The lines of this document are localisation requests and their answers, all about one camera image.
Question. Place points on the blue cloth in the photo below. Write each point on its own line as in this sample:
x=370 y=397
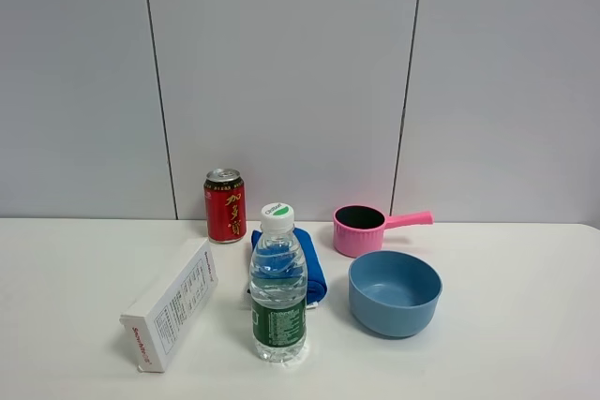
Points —
x=310 y=263

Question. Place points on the red drink can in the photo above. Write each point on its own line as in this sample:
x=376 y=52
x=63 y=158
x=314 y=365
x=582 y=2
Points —
x=225 y=205

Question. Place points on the pink toy saucepan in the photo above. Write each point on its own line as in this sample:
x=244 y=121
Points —
x=359 y=229

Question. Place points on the clear water bottle green label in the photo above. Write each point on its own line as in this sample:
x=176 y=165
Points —
x=279 y=334

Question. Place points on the blue plastic bowl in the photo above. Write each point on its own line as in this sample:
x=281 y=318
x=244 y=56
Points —
x=393 y=294

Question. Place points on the white cardboard box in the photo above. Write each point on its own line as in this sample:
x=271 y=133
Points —
x=157 y=323

